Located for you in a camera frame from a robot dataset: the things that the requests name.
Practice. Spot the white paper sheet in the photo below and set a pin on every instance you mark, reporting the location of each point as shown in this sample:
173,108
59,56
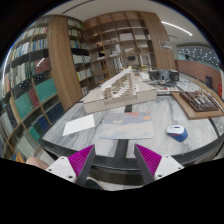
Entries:
79,124

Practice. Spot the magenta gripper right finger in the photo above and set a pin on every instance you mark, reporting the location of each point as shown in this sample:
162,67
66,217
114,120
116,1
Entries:
154,166

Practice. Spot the blue and white computer mouse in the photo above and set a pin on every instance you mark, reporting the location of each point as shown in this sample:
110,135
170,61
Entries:
177,132

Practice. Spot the back wooden bookshelf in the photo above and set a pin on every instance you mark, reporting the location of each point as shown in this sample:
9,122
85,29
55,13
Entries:
104,45

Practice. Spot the white architectural model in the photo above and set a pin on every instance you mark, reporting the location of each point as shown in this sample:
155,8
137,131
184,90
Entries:
120,90

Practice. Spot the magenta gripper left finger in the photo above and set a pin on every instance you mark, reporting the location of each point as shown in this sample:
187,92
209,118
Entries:
76,167

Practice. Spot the wooden bookshelf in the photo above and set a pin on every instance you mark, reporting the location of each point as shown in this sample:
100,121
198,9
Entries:
40,79
104,45

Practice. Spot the brown architectural model board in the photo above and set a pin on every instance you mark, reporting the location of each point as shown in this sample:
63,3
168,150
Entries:
197,106

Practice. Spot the left wooden bookshelf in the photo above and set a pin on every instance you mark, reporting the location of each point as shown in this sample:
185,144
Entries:
40,79

